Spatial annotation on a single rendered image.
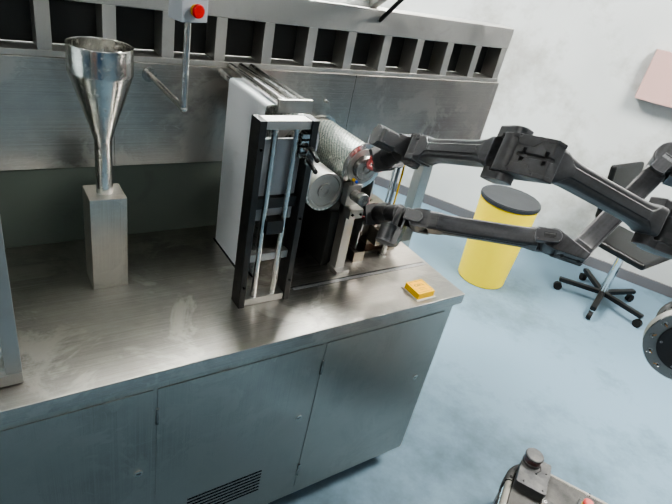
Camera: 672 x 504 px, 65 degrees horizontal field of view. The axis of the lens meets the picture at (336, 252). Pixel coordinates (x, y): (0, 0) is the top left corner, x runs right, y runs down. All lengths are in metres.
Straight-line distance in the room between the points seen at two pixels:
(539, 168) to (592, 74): 3.34
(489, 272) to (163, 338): 2.65
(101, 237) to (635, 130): 3.70
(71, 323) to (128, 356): 0.19
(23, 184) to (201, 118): 0.52
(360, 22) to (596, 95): 2.72
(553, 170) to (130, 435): 1.15
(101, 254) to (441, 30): 1.40
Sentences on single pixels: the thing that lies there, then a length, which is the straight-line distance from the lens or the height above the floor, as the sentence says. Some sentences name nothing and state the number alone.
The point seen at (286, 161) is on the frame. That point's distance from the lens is 1.37.
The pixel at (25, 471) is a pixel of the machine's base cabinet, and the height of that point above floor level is 0.67.
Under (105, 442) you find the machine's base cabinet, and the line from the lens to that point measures 1.48.
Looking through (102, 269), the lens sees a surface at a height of 0.96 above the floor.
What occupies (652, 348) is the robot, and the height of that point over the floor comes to 1.10.
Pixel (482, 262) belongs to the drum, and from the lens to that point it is 3.66.
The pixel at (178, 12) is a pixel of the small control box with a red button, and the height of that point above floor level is 1.63.
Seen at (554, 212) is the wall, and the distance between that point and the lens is 4.57.
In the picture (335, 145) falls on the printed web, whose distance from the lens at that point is 1.67.
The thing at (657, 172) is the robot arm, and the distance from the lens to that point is 1.70.
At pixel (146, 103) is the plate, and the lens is 1.66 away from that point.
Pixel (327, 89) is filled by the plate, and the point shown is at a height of 1.39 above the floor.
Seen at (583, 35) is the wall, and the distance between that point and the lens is 4.33.
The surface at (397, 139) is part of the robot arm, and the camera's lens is 1.42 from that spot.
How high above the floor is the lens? 1.82
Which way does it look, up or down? 30 degrees down
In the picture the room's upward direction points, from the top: 12 degrees clockwise
